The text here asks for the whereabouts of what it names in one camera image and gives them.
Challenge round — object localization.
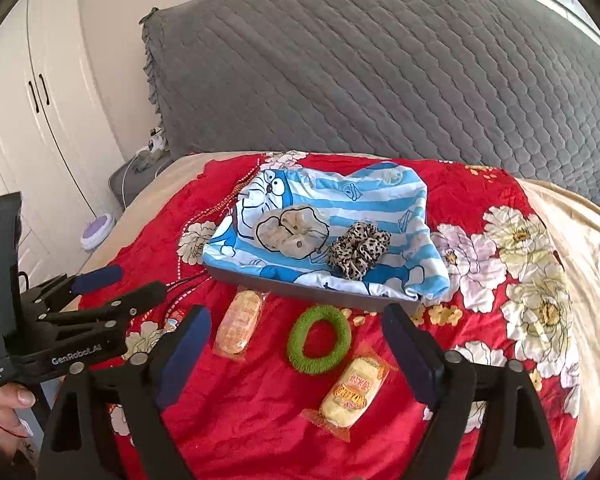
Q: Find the white wardrobe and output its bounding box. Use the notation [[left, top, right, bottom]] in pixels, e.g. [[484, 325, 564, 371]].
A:
[[0, 0, 126, 301]]

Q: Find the green scrunchie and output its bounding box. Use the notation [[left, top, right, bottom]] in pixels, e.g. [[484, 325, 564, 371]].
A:
[[286, 305, 352, 375]]

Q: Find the grey tray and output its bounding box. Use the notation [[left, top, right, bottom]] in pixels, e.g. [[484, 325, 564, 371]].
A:
[[207, 265, 423, 317]]

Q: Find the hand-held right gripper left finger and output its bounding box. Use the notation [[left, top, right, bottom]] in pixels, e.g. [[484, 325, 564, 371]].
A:
[[37, 305, 213, 480]]

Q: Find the white cable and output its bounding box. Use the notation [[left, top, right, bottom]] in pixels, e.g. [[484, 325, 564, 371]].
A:
[[120, 157, 146, 206]]

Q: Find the round white purple device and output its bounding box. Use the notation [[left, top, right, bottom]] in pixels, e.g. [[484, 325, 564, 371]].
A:
[[80, 213, 117, 251]]

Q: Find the yellow snack packet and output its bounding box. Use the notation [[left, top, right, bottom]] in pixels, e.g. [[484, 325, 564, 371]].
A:
[[301, 345, 396, 443]]

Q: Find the cream scrunchie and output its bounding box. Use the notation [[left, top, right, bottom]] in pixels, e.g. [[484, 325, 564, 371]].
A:
[[255, 204, 331, 261]]

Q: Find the grey bedside stool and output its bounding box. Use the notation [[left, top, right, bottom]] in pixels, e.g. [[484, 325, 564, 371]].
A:
[[109, 152, 176, 208]]

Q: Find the pale orange snack packet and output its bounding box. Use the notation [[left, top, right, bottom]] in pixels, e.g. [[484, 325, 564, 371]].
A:
[[215, 285, 267, 362]]

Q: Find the person's left hand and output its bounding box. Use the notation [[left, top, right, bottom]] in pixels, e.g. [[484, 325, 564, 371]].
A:
[[0, 382, 37, 431]]

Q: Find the grey quilted headboard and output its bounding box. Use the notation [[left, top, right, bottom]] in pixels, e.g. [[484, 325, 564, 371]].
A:
[[140, 0, 600, 211]]

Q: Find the red floral blanket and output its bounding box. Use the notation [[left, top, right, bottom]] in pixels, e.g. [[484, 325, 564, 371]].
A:
[[77, 152, 581, 480]]

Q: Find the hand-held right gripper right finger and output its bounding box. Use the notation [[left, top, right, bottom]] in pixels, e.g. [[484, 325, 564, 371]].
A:
[[382, 302, 561, 480]]

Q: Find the blue striped cartoon cloth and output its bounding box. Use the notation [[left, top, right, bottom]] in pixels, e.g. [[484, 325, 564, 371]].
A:
[[200, 160, 451, 306]]

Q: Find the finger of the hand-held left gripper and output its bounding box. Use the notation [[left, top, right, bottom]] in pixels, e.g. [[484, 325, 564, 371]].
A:
[[35, 281, 167, 333], [25, 266, 123, 311]]

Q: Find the red string bracelet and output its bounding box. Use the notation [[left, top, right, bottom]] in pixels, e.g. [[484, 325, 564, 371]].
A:
[[0, 405, 28, 441]]

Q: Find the leopard print scrunchie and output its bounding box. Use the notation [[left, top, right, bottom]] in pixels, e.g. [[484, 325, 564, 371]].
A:
[[327, 221, 392, 282]]

